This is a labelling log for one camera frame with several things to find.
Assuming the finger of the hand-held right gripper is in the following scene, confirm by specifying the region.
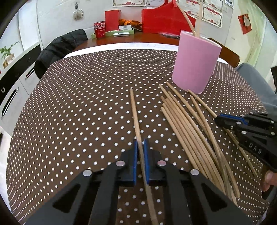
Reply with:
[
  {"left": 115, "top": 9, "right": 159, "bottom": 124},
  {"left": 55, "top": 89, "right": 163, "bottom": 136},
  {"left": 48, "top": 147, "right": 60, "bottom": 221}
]
[
  {"left": 215, "top": 118, "right": 277, "bottom": 172},
  {"left": 218, "top": 112, "right": 277, "bottom": 139}
]

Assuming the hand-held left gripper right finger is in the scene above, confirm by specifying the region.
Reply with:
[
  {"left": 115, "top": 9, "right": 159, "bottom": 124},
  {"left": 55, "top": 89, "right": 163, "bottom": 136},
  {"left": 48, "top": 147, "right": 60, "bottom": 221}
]
[{"left": 143, "top": 138, "right": 253, "bottom": 225}]

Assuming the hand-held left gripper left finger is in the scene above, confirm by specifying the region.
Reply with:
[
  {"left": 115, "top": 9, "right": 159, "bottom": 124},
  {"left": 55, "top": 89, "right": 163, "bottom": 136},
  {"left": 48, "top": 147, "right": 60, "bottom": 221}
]
[{"left": 26, "top": 139, "right": 139, "bottom": 225}]

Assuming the long wooden chopstick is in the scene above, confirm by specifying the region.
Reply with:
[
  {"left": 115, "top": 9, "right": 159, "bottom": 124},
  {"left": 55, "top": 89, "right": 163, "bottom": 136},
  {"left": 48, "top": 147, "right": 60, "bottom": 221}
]
[
  {"left": 196, "top": 1, "right": 203, "bottom": 38},
  {"left": 173, "top": 0, "right": 198, "bottom": 36},
  {"left": 129, "top": 89, "right": 159, "bottom": 225}
]

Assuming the bunch of wooden chopsticks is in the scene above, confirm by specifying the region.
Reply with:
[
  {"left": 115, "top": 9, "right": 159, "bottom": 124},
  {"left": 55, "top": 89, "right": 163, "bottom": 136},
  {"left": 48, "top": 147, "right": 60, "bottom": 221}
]
[{"left": 159, "top": 81, "right": 258, "bottom": 206}]

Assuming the pink cup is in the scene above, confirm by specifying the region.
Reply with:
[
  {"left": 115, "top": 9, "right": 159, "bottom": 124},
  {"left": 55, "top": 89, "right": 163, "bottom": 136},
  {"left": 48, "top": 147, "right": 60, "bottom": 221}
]
[{"left": 172, "top": 30, "right": 222, "bottom": 94}]

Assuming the person's right hand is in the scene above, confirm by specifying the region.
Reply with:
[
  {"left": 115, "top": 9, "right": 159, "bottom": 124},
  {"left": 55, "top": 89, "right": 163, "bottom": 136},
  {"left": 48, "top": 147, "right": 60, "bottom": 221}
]
[{"left": 261, "top": 170, "right": 277, "bottom": 192}]

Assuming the person's grey clothing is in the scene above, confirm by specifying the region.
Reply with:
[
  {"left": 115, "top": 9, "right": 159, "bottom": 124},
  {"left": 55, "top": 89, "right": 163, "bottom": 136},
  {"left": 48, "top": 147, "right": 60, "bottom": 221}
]
[{"left": 235, "top": 63, "right": 277, "bottom": 117}]

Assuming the brown polka dot tablecloth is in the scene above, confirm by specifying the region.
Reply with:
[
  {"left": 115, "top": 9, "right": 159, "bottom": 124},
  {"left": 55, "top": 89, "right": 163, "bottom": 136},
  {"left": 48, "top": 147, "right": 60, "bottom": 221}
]
[{"left": 6, "top": 49, "right": 273, "bottom": 225}]

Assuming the brown wooden desk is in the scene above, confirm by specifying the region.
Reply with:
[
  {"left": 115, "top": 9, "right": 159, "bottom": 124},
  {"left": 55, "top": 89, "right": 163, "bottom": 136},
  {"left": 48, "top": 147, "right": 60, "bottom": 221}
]
[{"left": 71, "top": 30, "right": 181, "bottom": 52}]

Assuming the green tray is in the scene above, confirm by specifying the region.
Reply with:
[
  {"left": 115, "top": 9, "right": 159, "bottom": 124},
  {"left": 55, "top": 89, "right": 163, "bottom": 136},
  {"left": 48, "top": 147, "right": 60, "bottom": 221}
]
[{"left": 91, "top": 28, "right": 135, "bottom": 39}]

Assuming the black jacket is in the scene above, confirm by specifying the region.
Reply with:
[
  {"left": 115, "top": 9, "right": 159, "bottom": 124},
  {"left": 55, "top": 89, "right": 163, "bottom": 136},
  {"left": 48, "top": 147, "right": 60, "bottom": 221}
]
[{"left": 34, "top": 29, "right": 88, "bottom": 79}]

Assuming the red gift bag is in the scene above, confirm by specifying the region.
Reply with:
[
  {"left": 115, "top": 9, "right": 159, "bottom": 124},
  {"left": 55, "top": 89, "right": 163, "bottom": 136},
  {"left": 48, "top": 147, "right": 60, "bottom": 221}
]
[{"left": 141, "top": 0, "right": 196, "bottom": 35}]

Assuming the orange snack bag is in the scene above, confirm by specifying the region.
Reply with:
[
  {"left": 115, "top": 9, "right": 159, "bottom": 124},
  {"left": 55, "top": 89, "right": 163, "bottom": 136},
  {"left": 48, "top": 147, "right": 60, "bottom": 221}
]
[{"left": 119, "top": 19, "right": 142, "bottom": 27}]

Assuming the white cabinet with black drawers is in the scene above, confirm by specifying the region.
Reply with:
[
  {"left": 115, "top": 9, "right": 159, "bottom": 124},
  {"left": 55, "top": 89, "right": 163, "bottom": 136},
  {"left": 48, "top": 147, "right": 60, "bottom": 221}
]
[{"left": 0, "top": 6, "right": 44, "bottom": 130}]

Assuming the green potted plant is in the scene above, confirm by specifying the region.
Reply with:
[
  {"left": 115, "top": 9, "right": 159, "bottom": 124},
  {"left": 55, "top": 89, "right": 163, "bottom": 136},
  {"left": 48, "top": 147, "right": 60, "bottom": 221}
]
[{"left": 0, "top": 41, "right": 20, "bottom": 65}]

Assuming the red wall decoration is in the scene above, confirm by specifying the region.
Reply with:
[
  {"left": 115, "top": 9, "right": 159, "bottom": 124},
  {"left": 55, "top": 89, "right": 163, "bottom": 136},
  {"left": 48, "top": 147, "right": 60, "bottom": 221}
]
[{"left": 238, "top": 13, "right": 252, "bottom": 35}]

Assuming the red bordered wall certificate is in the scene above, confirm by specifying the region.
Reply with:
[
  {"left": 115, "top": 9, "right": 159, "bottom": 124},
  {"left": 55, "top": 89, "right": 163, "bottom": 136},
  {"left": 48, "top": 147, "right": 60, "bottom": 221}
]
[
  {"left": 202, "top": 0, "right": 224, "bottom": 11},
  {"left": 176, "top": 0, "right": 203, "bottom": 19},
  {"left": 201, "top": 6, "right": 223, "bottom": 28},
  {"left": 112, "top": 0, "right": 145, "bottom": 7}
]

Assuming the hanging wall ornament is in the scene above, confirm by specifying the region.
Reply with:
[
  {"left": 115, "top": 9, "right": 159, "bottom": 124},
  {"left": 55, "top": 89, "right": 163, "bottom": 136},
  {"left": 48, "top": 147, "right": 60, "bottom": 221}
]
[{"left": 72, "top": 2, "right": 85, "bottom": 21}]

